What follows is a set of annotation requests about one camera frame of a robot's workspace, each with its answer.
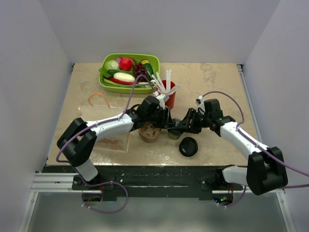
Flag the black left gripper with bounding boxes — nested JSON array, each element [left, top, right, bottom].
[[146, 107, 175, 130]]

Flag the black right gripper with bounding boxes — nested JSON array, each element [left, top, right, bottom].
[[176, 108, 211, 134]]

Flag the black coffee lid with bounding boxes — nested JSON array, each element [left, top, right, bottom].
[[172, 118, 181, 129]]

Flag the green paper cup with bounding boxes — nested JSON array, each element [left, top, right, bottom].
[[168, 129, 183, 140]]

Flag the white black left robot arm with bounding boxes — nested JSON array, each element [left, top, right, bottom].
[[56, 94, 172, 189]]

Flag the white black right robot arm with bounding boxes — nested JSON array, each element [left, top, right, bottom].
[[176, 99, 288, 195]]

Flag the black lid stack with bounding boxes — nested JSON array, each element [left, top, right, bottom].
[[179, 137, 198, 157]]

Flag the red ribbed cup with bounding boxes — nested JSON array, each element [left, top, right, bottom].
[[162, 80, 176, 109]]

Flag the cardboard cup carrier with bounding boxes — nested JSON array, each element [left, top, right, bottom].
[[138, 123, 161, 143]]

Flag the red chili toy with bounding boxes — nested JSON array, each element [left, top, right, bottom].
[[108, 77, 134, 85]]

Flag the white radish toy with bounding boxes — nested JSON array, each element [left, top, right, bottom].
[[113, 72, 135, 82]]

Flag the green cucumber toy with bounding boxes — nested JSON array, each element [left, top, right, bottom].
[[141, 59, 154, 77]]

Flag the dark grape bunch toy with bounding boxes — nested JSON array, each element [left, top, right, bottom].
[[133, 62, 148, 82]]

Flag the green plastic bin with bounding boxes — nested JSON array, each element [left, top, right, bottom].
[[99, 53, 160, 94]]

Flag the red apple toy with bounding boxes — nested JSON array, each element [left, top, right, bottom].
[[119, 57, 132, 71]]

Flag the green cabbage toy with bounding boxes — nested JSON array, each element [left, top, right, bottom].
[[103, 60, 119, 70]]

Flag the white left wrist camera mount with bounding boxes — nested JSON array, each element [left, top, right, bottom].
[[154, 91, 169, 109]]

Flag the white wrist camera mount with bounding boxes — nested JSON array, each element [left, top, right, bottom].
[[196, 95, 205, 111], [154, 91, 169, 109]]

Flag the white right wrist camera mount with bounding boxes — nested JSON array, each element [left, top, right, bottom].
[[196, 95, 205, 111]]

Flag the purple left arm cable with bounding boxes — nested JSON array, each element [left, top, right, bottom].
[[56, 74, 157, 162]]

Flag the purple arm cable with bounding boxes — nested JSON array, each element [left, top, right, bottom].
[[56, 74, 157, 162], [199, 91, 309, 189]]

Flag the paper bag orange handles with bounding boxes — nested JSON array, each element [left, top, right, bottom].
[[78, 92, 130, 152]]

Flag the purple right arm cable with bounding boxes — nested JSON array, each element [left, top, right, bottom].
[[199, 91, 309, 189]]

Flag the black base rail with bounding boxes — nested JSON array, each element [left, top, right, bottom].
[[42, 165, 243, 203]]

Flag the aluminium frame rail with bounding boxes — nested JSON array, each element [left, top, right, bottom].
[[30, 173, 75, 193]]

